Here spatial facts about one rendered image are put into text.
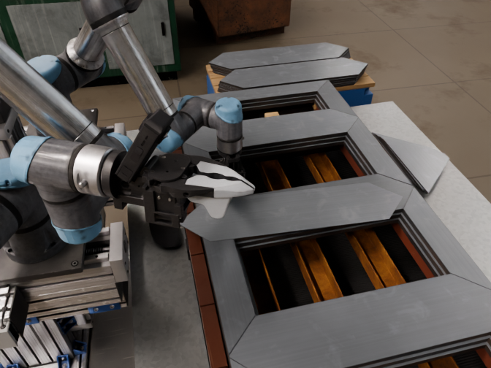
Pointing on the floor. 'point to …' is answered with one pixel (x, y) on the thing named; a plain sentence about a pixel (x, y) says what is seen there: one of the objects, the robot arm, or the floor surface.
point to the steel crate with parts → (242, 17)
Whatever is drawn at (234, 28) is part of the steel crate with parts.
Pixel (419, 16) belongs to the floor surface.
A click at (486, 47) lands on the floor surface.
